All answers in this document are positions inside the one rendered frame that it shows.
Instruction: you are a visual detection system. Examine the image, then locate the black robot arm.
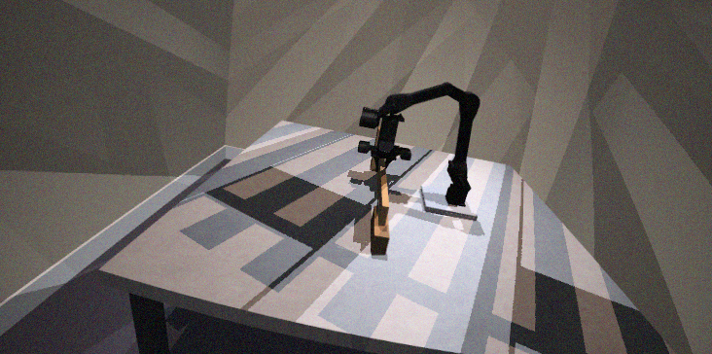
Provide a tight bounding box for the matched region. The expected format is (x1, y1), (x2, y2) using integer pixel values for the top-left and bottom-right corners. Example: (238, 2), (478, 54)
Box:
(359, 82), (481, 207)

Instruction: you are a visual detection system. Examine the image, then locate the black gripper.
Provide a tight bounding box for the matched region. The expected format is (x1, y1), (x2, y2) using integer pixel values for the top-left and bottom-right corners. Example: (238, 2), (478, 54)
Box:
(358, 131), (411, 172)

